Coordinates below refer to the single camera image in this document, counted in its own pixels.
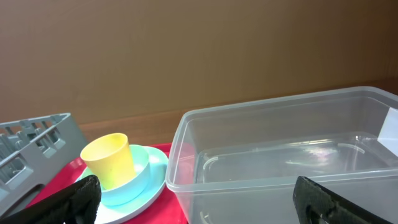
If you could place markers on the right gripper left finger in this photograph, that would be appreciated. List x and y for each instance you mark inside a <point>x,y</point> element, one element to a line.
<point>77,203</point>

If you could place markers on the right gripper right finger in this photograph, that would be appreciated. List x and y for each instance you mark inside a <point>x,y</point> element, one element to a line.
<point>315,204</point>

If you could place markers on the yellow plastic cup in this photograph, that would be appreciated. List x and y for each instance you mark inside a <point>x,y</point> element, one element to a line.
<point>110,159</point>

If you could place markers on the grey dishwasher rack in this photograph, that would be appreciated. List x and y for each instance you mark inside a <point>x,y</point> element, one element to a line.
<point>33,152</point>

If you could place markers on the small mint green bowl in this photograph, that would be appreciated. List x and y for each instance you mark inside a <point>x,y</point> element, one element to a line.
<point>134,187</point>

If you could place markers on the clear plastic bin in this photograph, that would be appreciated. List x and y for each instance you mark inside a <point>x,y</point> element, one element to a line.
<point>239,163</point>

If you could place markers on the red plastic tray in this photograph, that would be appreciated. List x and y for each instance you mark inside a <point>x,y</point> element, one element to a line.
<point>165,209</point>

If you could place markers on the light blue plate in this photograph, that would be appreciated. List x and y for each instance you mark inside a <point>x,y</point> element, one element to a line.
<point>129,210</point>

